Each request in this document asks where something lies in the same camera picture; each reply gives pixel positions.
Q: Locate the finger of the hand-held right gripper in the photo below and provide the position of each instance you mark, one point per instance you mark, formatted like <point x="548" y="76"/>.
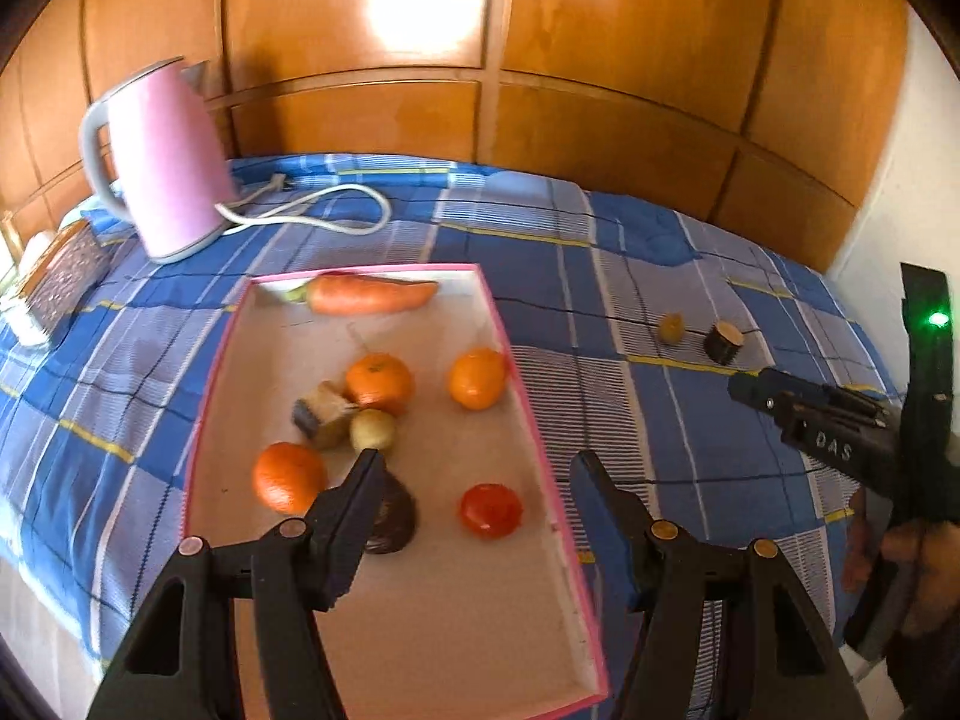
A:
<point x="772" y="390"/>

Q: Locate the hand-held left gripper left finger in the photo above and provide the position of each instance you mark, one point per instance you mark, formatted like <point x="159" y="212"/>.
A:
<point x="360" y="525"/>

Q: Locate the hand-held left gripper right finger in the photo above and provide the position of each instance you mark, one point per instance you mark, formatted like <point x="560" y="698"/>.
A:
<point x="607" y="532"/>

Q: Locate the dark cylindrical sugarcane piece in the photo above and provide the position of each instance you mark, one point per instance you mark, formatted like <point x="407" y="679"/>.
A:
<point x="724" y="341"/>

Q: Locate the orange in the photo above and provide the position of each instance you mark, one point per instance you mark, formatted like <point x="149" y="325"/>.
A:
<point x="476" y="377"/>
<point x="289" y="476"/>
<point x="379" y="382"/>

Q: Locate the small brown round fruit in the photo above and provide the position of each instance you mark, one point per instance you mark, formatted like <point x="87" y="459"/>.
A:
<point x="373" y="427"/>
<point x="671" y="328"/>

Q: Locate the red tomato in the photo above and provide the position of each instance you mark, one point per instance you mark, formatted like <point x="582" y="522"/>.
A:
<point x="491" y="510"/>

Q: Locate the pink cardboard box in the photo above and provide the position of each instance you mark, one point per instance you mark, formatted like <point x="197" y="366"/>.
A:
<point x="450" y="615"/>

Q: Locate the dark-bark sugarcane piece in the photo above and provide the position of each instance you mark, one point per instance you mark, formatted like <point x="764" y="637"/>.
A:
<point x="321" y="397"/>

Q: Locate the person's right hand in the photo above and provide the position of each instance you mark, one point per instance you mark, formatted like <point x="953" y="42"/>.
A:
<point x="937" y="570"/>

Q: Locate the dark avocado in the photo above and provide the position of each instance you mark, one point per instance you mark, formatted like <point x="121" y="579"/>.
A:
<point x="399" y="519"/>

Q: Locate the blue plaid blanket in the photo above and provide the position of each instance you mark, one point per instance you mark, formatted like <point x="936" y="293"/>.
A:
<point x="637" y="262"/>

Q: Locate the carrot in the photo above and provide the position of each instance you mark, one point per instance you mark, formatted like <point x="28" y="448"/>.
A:
<point x="360" y="294"/>

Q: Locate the brown patterned box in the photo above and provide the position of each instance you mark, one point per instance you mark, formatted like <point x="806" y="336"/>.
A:
<point x="64" y="277"/>

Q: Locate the wooden panelled headboard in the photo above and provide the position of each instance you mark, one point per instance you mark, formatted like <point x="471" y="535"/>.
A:
<point x="600" y="30"/>

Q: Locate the pink electric kettle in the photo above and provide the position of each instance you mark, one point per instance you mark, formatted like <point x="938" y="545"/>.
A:
<point x="169" y="165"/>

